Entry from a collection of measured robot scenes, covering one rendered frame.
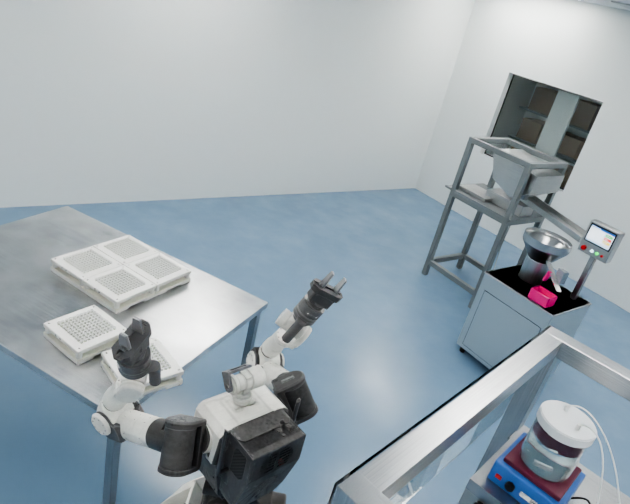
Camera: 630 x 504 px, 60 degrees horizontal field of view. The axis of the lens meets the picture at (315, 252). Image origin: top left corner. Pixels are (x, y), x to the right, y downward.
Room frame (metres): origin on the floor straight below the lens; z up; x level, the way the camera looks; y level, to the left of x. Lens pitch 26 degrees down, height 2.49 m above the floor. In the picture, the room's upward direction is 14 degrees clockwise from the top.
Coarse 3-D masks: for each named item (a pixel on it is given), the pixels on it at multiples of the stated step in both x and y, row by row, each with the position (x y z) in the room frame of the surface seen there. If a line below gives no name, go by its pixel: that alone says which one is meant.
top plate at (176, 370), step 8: (160, 344) 1.88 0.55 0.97; (104, 352) 1.74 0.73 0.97; (152, 352) 1.82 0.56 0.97; (168, 352) 1.84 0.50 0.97; (112, 360) 1.71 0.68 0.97; (168, 360) 1.79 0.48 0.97; (112, 368) 1.67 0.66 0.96; (168, 368) 1.74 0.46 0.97; (176, 368) 1.76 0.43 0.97; (168, 376) 1.70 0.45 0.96; (176, 376) 1.73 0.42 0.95
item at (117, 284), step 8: (120, 272) 2.34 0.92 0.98; (128, 272) 2.36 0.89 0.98; (96, 280) 2.22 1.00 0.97; (104, 280) 2.24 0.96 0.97; (112, 280) 2.26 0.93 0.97; (120, 280) 2.27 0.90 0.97; (128, 280) 2.29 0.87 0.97; (136, 280) 2.31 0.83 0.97; (112, 288) 2.19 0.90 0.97; (120, 288) 2.21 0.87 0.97; (128, 288) 2.23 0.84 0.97
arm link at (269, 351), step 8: (272, 336) 1.65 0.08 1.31; (264, 344) 1.67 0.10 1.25; (272, 344) 1.64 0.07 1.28; (256, 352) 1.67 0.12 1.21; (264, 352) 1.66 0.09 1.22; (272, 352) 1.65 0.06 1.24; (280, 352) 1.67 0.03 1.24; (256, 360) 1.64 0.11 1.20; (264, 360) 1.65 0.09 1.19; (272, 360) 1.67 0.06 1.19
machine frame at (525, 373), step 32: (544, 352) 1.36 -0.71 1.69; (576, 352) 1.41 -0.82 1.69; (480, 384) 1.13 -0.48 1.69; (512, 384) 1.17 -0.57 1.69; (544, 384) 1.48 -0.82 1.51; (608, 384) 1.35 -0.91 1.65; (448, 416) 0.98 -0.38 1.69; (480, 416) 1.05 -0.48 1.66; (512, 416) 1.46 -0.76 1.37; (416, 448) 0.86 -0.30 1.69; (352, 480) 0.74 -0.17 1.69; (384, 480) 0.75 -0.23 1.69
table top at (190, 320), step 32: (32, 224) 2.73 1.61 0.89; (64, 224) 2.82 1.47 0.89; (96, 224) 2.91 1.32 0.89; (0, 256) 2.34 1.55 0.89; (32, 256) 2.41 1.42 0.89; (0, 288) 2.08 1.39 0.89; (32, 288) 2.14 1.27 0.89; (64, 288) 2.20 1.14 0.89; (192, 288) 2.48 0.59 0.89; (224, 288) 2.56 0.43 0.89; (0, 320) 1.86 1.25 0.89; (32, 320) 1.92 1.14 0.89; (128, 320) 2.08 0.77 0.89; (160, 320) 2.14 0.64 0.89; (192, 320) 2.20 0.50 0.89; (224, 320) 2.27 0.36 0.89; (32, 352) 1.72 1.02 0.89; (192, 352) 1.97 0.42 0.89; (64, 384) 1.60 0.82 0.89; (96, 384) 1.64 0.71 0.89
